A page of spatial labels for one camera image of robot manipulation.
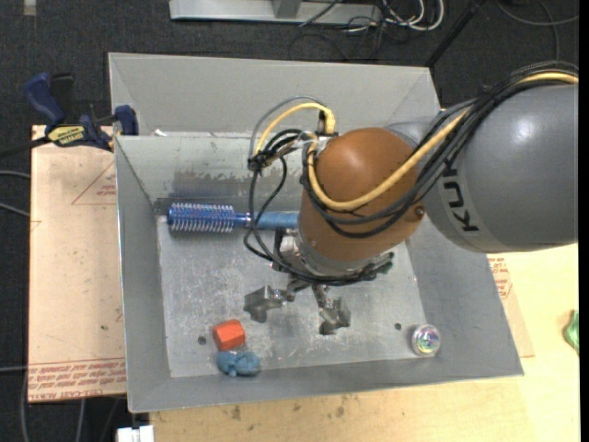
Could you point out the blue round hairbrush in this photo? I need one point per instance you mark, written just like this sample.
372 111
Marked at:
202 217

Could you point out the orange-red block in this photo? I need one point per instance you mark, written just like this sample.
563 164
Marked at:
228 334

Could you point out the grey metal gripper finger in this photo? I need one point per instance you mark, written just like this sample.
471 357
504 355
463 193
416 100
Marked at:
262 303
336 316

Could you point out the clear iridescent glass ball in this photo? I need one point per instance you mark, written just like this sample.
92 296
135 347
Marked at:
426 340

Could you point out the green plastic thing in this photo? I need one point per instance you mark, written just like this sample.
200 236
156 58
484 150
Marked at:
572 332

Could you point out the grey metal bin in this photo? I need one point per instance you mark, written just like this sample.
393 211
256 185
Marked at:
207 293

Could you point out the brown cardboard board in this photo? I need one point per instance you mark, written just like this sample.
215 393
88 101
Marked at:
73 270

